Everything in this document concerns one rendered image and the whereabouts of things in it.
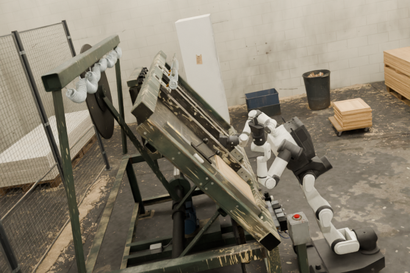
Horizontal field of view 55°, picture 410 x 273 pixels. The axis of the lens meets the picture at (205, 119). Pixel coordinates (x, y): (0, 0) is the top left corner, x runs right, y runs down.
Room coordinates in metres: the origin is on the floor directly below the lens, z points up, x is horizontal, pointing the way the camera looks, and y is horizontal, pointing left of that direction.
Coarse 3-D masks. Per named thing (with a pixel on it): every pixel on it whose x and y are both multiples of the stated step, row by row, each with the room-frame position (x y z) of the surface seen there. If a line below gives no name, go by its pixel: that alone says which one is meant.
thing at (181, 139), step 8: (168, 128) 2.44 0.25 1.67; (176, 136) 2.44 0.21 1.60; (184, 144) 2.44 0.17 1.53; (192, 152) 2.44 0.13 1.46; (208, 168) 2.44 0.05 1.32; (216, 168) 2.46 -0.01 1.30; (224, 176) 2.45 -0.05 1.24; (224, 184) 2.44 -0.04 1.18; (232, 184) 2.45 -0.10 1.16; (232, 192) 2.44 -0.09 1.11; (240, 192) 2.44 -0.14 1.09; (248, 200) 2.44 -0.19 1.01; (256, 208) 2.44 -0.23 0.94
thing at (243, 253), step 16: (128, 160) 4.38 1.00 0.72; (144, 160) 4.30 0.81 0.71; (128, 176) 4.35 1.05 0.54; (112, 192) 3.49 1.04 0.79; (176, 192) 3.37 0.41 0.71; (112, 208) 3.16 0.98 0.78; (144, 208) 4.36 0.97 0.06; (176, 208) 3.04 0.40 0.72; (192, 208) 3.37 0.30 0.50; (176, 224) 2.81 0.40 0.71; (192, 224) 3.21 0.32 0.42; (96, 240) 2.70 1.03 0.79; (128, 240) 3.55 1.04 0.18; (176, 240) 2.59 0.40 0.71; (208, 240) 3.23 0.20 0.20; (240, 240) 2.79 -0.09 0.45; (96, 256) 2.49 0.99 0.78; (176, 256) 2.40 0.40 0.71; (192, 256) 2.25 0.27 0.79; (208, 256) 2.22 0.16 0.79; (224, 256) 2.20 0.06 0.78; (240, 256) 2.19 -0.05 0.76; (256, 256) 2.19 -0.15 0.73; (272, 256) 2.19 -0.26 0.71; (112, 272) 2.25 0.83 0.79; (128, 272) 2.22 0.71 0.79; (144, 272) 2.20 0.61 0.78; (160, 272) 2.20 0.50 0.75; (176, 272) 2.20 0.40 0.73; (272, 272) 2.19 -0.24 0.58
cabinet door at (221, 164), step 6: (216, 156) 2.82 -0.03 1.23; (216, 162) 2.72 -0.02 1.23; (222, 162) 2.81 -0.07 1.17; (222, 168) 2.66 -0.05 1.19; (228, 168) 2.81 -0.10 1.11; (228, 174) 2.67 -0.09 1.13; (234, 174) 2.81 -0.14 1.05; (234, 180) 2.66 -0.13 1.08; (240, 180) 2.80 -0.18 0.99; (240, 186) 2.65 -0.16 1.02; (246, 186) 2.78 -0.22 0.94; (246, 192) 2.66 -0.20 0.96; (252, 198) 2.63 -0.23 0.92
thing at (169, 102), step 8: (160, 80) 3.00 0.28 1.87; (160, 88) 2.97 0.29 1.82; (168, 88) 3.00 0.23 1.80; (160, 96) 2.96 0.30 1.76; (168, 96) 2.97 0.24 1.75; (168, 104) 2.96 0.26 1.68; (176, 104) 2.97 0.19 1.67; (176, 112) 2.96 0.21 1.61; (184, 112) 2.96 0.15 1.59; (184, 120) 2.96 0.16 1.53; (192, 120) 2.96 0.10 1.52; (192, 128) 2.96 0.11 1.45; (200, 128) 2.96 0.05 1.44; (200, 136) 2.96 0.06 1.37; (208, 136) 2.96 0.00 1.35; (208, 144) 2.96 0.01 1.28; (216, 144) 2.96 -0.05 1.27; (224, 152) 2.96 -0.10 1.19; (232, 160) 2.96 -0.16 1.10; (232, 168) 2.96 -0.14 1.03; (240, 168) 2.96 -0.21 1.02; (240, 176) 2.96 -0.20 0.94; (248, 176) 2.96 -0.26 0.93
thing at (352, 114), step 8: (336, 104) 5.73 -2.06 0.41; (344, 104) 5.67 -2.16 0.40; (352, 104) 5.60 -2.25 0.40; (360, 104) 5.53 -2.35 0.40; (336, 112) 5.71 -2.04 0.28; (344, 112) 5.37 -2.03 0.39; (352, 112) 5.35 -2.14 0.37; (360, 112) 5.33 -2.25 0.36; (368, 112) 5.32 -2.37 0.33; (336, 120) 5.74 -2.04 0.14; (344, 120) 5.36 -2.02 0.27; (352, 120) 5.35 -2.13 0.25; (360, 120) 5.35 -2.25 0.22; (368, 120) 5.33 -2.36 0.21; (336, 128) 5.46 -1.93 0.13; (344, 128) 5.36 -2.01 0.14; (352, 128) 5.35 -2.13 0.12; (360, 128) 5.34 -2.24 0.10; (368, 128) 5.36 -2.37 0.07
